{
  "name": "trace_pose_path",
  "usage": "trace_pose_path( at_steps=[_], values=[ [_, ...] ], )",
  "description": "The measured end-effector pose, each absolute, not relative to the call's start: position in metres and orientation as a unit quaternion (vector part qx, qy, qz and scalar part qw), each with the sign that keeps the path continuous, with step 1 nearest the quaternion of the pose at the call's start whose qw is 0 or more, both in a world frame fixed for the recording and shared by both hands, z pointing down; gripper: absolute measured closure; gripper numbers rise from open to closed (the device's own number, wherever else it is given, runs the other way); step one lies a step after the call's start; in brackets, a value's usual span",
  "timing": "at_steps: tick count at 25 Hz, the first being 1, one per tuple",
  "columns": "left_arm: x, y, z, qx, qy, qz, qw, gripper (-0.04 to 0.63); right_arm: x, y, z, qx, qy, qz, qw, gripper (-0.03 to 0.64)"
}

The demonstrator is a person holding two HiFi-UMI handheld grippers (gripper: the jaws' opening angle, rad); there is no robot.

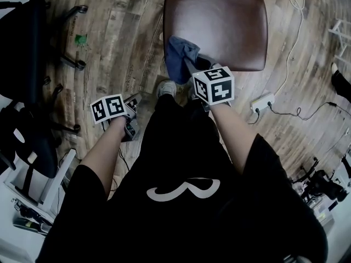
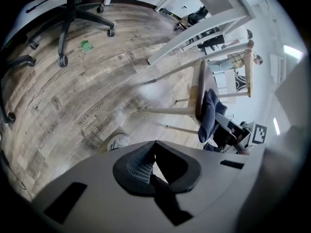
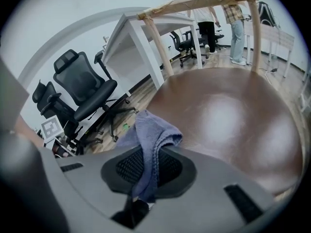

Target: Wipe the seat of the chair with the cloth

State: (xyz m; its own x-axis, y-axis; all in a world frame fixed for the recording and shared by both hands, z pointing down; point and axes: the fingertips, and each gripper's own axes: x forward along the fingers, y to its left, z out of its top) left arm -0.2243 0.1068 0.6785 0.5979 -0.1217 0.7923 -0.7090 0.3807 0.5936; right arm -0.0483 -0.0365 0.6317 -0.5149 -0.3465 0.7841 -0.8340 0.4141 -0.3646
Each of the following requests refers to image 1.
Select white cable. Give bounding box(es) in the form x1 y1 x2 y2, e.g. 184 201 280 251
274 0 307 97

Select white desk frame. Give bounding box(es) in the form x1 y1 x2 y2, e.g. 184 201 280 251
4 148 77 219

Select green scrap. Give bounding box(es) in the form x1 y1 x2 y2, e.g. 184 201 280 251
74 33 88 48

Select person's black trousers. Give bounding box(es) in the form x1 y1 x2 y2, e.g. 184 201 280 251
142 93 228 175

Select wooden chair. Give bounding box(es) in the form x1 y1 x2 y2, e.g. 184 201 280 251
161 0 318 73

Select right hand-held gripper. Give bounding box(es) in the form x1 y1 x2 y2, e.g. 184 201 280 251
184 54 235 111

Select person's right forearm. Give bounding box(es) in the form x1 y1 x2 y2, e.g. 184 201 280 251
210 102 257 175

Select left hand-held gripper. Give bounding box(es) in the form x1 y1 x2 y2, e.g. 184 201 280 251
89 93 143 142

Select person's black shirt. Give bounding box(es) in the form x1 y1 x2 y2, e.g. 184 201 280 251
35 134 329 263

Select black wheeled equipment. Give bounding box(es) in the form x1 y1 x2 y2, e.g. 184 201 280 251
292 157 349 202

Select black cable with adapter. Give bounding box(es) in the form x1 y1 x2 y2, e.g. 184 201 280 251
248 101 351 125

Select blue-grey wiping cloth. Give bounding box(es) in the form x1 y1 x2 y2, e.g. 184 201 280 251
164 36 202 85

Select person's left forearm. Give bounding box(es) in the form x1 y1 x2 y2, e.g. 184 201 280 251
81 118 128 197

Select white stool patterned top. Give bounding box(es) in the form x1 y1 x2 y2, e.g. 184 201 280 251
328 19 351 65

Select white power strip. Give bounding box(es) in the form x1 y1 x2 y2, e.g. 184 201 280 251
251 92 275 113

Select black office chair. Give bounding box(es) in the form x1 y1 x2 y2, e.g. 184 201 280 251
0 86 82 199
0 0 88 106

